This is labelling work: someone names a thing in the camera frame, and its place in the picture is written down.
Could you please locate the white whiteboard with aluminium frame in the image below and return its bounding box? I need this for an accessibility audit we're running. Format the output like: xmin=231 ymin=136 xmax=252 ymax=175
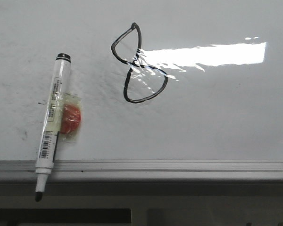
xmin=0 ymin=0 xmax=283 ymax=183

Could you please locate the white black whiteboard marker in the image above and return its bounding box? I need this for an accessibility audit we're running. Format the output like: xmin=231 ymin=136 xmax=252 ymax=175
xmin=35 ymin=53 xmax=71 ymax=202

